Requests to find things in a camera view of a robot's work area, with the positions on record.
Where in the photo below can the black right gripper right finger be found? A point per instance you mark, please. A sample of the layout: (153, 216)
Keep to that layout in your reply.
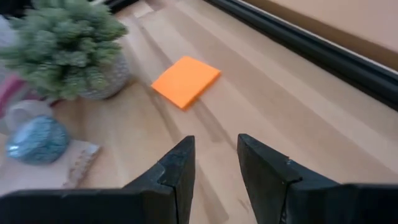
(311, 202)

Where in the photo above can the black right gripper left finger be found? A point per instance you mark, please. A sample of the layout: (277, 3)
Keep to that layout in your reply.
(109, 205)

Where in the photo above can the kraft spiral notebook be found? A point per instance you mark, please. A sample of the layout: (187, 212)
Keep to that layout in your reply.
(37, 175)

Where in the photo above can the clear tape roll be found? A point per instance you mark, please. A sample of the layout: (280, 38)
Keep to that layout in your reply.
(26, 109)

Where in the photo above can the orange sticky note pad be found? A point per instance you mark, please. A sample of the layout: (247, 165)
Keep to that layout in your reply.
(186, 81)

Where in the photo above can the green artificial potted plant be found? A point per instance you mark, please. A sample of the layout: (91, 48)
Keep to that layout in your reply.
(65, 46)

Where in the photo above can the beige desk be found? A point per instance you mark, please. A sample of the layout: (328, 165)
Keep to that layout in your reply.
(348, 21)

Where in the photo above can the black aluminium table frame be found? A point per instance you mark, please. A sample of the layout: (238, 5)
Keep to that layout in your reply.
(311, 53)

